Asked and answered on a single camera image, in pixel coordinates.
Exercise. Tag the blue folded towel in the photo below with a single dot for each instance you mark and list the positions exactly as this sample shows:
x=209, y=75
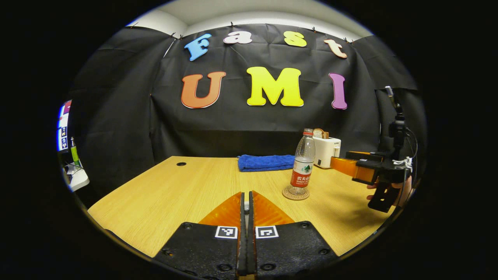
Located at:
x=264, y=162

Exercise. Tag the green bottle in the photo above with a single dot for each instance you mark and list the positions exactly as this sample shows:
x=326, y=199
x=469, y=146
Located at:
x=74, y=151

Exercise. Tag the round wooden coaster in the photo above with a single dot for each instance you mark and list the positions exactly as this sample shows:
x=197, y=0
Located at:
x=286, y=193

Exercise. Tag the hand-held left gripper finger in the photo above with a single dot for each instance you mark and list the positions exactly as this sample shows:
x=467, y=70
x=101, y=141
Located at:
x=251, y=241
x=242, y=233

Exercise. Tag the toast slice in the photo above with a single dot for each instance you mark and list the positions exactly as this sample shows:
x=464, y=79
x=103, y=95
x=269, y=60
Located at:
x=321, y=133

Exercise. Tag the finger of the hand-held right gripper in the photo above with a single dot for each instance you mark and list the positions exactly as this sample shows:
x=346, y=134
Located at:
x=365, y=155
x=344, y=165

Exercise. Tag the clear plastic water bottle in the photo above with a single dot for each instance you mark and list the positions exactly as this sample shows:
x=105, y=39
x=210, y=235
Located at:
x=303, y=163

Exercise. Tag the black backdrop cloth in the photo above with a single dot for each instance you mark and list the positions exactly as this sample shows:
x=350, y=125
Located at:
x=233, y=124

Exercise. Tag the white toaster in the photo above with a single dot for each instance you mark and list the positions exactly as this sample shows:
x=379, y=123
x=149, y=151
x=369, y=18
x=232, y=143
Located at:
x=328, y=151

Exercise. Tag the computer monitor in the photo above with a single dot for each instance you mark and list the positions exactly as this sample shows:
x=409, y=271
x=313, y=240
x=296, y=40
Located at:
x=63, y=126

